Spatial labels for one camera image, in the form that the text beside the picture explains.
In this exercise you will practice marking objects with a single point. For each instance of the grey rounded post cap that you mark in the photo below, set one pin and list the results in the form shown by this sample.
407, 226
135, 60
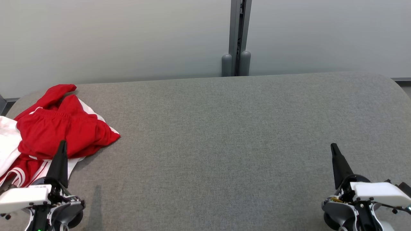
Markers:
226, 65
245, 64

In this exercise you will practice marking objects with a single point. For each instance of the grey wall skirting strip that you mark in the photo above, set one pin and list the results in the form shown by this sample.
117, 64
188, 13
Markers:
401, 79
13, 99

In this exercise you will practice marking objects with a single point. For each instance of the red shorts white stripes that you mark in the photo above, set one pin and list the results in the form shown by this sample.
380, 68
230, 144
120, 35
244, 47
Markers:
70, 128

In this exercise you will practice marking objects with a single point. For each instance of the red white basketball jersey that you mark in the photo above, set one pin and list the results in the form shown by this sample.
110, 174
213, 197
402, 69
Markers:
8, 141

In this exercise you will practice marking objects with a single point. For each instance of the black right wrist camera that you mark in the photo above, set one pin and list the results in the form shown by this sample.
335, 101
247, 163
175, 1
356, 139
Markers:
405, 189

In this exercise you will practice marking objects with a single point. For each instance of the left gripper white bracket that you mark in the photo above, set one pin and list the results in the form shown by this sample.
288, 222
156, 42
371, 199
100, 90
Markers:
22, 197

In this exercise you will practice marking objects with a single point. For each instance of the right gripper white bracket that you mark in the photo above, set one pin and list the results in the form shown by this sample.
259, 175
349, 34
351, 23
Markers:
379, 192

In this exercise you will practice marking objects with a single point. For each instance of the grey vertical partition post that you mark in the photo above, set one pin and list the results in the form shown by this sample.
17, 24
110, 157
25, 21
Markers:
236, 25

